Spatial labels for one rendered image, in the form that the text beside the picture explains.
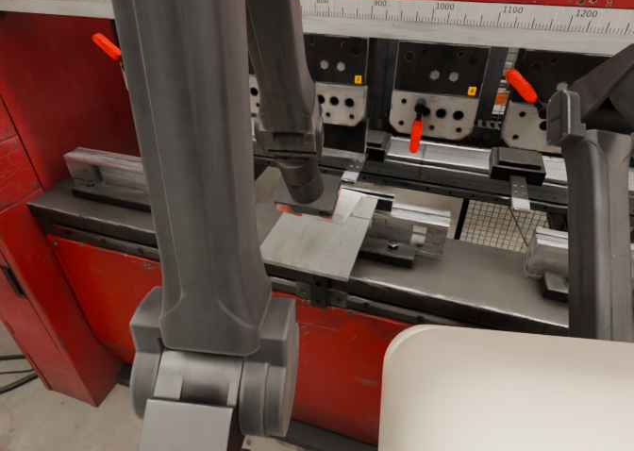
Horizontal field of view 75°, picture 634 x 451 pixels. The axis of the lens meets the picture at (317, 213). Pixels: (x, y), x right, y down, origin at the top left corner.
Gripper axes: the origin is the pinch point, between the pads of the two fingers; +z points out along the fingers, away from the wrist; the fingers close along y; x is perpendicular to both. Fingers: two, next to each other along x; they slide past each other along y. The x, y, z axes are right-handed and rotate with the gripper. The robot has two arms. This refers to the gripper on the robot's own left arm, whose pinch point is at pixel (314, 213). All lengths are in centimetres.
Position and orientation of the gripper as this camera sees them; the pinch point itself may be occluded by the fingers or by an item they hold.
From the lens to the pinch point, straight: 75.0
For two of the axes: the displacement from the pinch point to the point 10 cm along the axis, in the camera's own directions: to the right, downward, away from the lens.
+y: -9.5, -1.7, 2.5
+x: -2.6, 8.8, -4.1
